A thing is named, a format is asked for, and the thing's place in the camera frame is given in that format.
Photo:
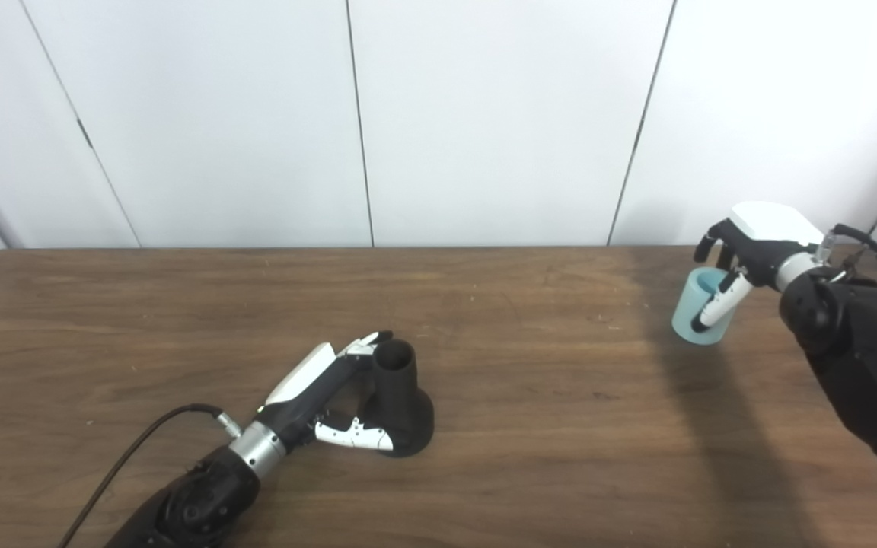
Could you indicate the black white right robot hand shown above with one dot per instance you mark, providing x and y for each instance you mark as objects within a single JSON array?
[{"x": 770, "y": 236}]

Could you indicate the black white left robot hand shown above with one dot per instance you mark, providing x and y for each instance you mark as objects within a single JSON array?
[{"x": 305, "y": 392}]

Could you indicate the black flared nozzle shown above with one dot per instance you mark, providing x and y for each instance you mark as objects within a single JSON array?
[{"x": 400, "y": 403}]

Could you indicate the light blue cylinder cup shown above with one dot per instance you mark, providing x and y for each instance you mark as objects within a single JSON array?
[{"x": 690, "y": 316}]

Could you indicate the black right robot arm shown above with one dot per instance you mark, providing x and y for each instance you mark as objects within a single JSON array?
[{"x": 865, "y": 358}]

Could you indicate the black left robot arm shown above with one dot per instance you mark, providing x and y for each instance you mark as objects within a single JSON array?
[{"x": 195, "y": 495}]

